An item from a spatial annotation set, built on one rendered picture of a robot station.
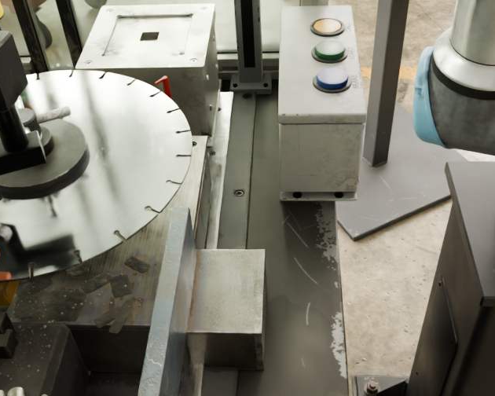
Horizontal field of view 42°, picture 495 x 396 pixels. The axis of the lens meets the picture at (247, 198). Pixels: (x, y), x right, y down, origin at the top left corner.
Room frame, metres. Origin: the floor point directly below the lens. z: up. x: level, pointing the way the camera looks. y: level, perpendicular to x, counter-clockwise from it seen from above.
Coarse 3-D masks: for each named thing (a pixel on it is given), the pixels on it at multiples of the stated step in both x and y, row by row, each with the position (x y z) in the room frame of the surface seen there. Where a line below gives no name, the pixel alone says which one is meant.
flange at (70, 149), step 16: (48, 128) 0.56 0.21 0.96; (64, 128) 0.56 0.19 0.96; (48, 144) 0.51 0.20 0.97; (64, 144) 0.53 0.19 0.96; (80, 144) 0.53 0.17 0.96; (48, 160) 0.50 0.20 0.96; (64, 160) 0.50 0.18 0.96; (80, 160) 0.50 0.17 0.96; (0, 176) 0.48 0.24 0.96; (16, 176) 0.48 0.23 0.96; (32, 176) 0.48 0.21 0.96; (48, 176) 0.48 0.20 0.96; (64, 176) 0.48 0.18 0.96; (16, 192) 0.47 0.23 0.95
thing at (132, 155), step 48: (48, 96) 0.63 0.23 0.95; (96, 96) 0.63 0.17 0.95; (144, 96) 0.62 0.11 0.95; (96, 144) 0.54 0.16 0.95; (144, 144) 0.53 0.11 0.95; (48, 192) 0.47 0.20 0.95; (96, 192) 0.46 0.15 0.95; (144, 192) 0.46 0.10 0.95; (0, 240) 0.40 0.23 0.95; (48, 240) 0.40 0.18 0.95; (96, 240) 0.40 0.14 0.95
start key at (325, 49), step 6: (324, 42) 0.78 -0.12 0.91; (330, 42) 0.78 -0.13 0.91; (336, 42) 0.78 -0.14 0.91; (318, 48) 0.77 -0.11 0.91; (324, 48) 0.77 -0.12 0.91; (330, 48) 0.77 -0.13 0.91; (336, 48) 0.77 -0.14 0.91; (342, 48) 0.76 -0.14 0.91; (318, 54) 0.76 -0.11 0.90; (324, 54) 0.75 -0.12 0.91; (330, 54) 0.75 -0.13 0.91; (336, 54) 0.75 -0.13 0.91; (342, 54) 0.76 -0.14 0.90
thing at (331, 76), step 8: (320, 72) 0.71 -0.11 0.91; (328, 72) 0.71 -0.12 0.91; (336, 72) 0.71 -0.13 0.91; (344, 72) 0.70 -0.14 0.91; (320, 80) 0.69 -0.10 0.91; (328, 80) 0.69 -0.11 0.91; (336, 80) 0.69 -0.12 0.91; (344, 80) 0.69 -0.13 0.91; (328, 88) 0.68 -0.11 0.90; (336, 88) 0.68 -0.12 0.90
